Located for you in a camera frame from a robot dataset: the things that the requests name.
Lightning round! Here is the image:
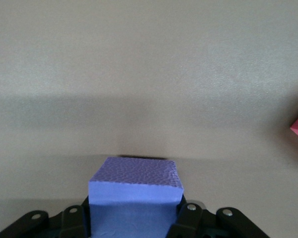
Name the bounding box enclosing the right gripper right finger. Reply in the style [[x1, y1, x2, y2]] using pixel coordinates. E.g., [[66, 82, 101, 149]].
[[165, 197, 208, 238]]

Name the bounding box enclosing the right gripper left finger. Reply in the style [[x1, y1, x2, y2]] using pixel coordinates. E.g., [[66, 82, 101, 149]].
[[59, 195, 92, 238]]

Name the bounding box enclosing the purple foam cube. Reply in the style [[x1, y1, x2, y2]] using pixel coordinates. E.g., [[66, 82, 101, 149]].
[[88, 156, 184, 238]]

